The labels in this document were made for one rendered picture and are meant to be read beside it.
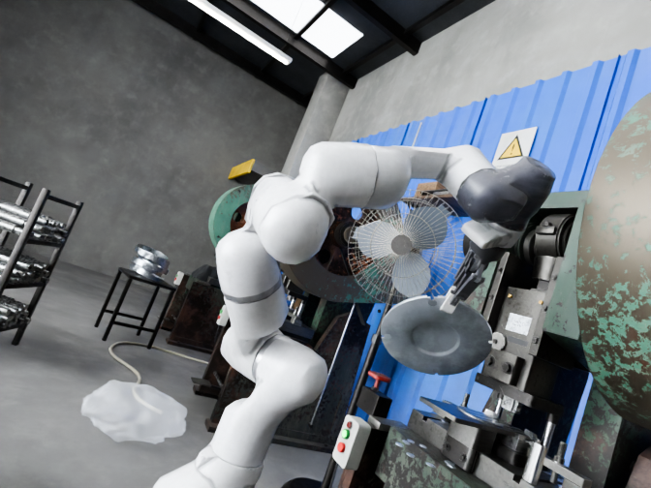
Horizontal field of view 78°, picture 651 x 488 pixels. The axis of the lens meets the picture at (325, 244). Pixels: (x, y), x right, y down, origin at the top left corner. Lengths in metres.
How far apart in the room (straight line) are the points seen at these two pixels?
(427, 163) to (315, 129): 5.70
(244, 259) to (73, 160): 6.83
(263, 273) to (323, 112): 6.00
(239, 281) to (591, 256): 0.66
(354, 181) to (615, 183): 0.52
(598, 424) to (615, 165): 0.78
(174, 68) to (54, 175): 2.59
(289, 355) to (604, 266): 0.61
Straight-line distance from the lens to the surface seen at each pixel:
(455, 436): 1.26
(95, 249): 7.38
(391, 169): 0.67
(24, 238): 2.64
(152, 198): 7.38
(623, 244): 0.89
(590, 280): 0.92
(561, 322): 1.20
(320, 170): 0.63
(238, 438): 0.85
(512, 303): 1.34
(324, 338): 2.67
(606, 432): 1.45
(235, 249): 0.67
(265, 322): 0.73
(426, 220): 1.99
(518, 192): 0.82
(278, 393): 0.80
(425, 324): 1.11
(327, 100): 6.70
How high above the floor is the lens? 0.95
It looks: 7 degrees up
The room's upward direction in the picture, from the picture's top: 21 degrees clockwise
